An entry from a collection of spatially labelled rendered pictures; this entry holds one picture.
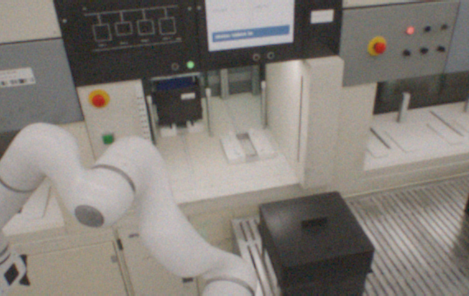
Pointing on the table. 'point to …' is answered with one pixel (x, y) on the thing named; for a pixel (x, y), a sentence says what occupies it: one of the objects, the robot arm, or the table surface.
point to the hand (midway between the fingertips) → (14, 295)
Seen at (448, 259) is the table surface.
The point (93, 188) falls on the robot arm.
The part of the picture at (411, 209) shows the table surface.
